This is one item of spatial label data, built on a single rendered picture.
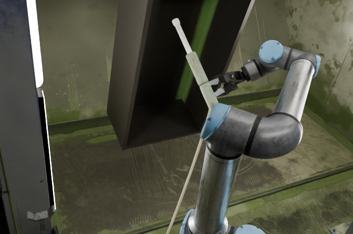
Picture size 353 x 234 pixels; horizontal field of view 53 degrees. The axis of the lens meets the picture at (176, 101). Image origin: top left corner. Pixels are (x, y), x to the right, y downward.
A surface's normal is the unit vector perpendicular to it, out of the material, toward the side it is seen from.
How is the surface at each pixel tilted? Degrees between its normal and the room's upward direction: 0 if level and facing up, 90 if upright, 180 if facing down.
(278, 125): 20
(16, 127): 90
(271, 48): 51
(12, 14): 90
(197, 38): 102
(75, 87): 57
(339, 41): 90
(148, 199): 0
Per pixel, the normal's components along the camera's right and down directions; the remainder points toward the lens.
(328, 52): -0.90, 0.14
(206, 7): 0.40, 0.70
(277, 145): 0.29, 0.27
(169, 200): 0.12, -0.83
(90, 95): 0.41, 0.00
